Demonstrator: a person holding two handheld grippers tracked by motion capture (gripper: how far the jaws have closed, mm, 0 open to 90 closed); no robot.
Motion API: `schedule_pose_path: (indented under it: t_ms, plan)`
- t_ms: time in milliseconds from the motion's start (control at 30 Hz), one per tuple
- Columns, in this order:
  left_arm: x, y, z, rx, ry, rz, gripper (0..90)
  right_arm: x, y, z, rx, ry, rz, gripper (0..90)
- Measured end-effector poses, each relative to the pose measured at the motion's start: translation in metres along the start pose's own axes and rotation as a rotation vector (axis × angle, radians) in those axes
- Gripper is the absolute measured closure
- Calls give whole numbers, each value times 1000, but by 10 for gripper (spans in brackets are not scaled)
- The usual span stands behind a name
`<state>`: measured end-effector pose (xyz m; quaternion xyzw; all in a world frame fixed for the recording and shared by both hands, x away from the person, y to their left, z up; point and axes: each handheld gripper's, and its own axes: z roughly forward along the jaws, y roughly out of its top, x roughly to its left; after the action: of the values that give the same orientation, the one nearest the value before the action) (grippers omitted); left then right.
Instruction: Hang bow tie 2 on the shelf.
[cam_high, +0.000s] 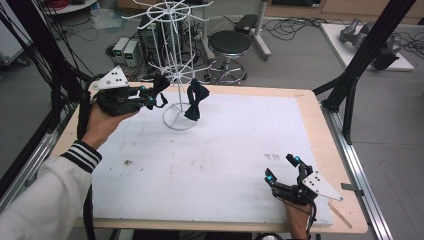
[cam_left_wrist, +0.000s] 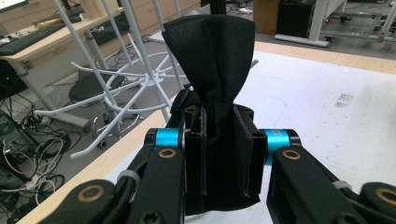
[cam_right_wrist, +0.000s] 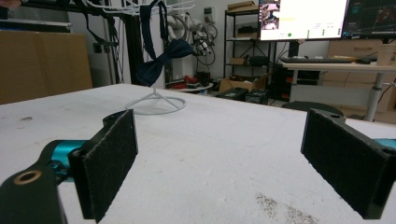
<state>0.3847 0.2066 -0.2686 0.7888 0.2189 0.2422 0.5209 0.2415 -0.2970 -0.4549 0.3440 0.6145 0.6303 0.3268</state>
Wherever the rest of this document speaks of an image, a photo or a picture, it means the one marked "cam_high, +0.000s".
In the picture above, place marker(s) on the person's left hand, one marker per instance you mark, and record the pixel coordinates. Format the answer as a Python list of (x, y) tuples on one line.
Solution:
[(100, 128)]

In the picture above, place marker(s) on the grey power supply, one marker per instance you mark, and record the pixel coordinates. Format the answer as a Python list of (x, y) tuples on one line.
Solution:
[(132, 53), (119, 47)]

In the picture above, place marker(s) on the black floor box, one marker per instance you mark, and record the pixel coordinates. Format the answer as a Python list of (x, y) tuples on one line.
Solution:
[(246, 24)]

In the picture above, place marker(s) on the white floor platform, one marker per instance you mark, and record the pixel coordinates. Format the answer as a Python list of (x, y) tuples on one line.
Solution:
[(336, 43)]

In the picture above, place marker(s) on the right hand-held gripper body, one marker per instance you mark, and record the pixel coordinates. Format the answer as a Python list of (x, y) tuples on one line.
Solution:
[(296, 193)]

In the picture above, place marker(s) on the black round stool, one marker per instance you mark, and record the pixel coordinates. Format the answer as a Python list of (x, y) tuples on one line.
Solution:
[(229, 45)]

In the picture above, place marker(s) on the white round table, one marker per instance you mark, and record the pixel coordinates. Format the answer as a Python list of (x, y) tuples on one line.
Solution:
[(68, 6)]

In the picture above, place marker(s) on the black metal frame post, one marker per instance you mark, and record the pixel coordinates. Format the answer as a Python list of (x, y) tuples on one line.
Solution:
[(363, 56), (40, 50)]

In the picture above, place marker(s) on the clear plastic bag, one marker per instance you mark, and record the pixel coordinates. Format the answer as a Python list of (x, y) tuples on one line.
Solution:
[(105, 18)]

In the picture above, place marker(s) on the black computer tower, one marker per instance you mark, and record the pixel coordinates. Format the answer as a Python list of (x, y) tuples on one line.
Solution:
[(156, 36)]

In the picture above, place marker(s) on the light standing desk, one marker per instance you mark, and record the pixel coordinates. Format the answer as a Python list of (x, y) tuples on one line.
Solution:
[(260, 30)]

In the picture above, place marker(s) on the wooden stick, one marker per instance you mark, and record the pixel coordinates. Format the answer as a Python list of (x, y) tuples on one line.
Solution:
[(340, 215)]

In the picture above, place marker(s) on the black bow tie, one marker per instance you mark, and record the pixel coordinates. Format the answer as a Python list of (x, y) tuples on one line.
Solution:
[(160, 85)]

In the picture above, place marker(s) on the person's right hand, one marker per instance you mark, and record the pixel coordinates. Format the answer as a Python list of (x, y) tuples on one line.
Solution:
[(298, 220)]

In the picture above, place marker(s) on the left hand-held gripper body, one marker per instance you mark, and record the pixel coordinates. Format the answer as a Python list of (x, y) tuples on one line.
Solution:
[(115, 96)]

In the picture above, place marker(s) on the navy bow tie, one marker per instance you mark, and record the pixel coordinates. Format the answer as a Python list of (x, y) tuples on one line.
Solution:
[(195, 103)]

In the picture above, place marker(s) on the white foam mat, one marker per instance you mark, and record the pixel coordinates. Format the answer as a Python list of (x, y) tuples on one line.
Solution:
[(206, 160)]

